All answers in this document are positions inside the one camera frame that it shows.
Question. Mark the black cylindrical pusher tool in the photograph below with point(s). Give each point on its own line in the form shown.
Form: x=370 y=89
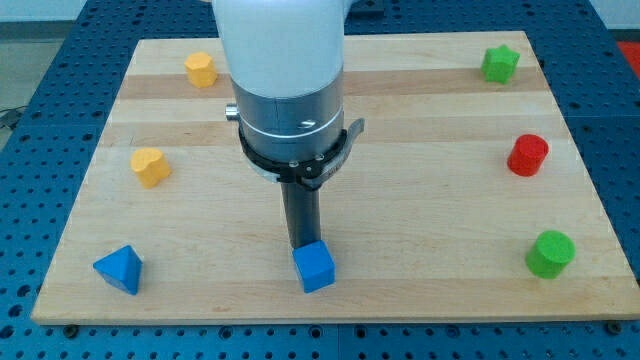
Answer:
x=302 y=211

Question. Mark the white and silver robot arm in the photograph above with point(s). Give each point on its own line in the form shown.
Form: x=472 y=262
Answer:
x=286 y=62

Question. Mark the wooden board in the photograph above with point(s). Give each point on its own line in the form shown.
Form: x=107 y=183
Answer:
x=425 y=221

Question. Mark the blue cube block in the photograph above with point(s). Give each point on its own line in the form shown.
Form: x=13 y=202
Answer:
x=315 y=266

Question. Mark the green cylinder block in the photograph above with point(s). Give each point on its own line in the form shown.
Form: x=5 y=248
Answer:
x=551 y=253

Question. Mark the green star block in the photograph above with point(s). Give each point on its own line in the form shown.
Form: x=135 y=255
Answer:
x=499 y=64

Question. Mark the yellow hexagon block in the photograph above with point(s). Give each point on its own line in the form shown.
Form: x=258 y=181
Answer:
x=200 y=68

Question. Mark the yellow heart block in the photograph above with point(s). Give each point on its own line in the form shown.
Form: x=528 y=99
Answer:
x=150 y=166

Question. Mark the blue triangle block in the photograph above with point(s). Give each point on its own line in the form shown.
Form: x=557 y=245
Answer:
x=121 y=269

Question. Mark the red cylinder block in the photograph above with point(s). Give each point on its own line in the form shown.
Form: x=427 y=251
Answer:
x=527 y=155

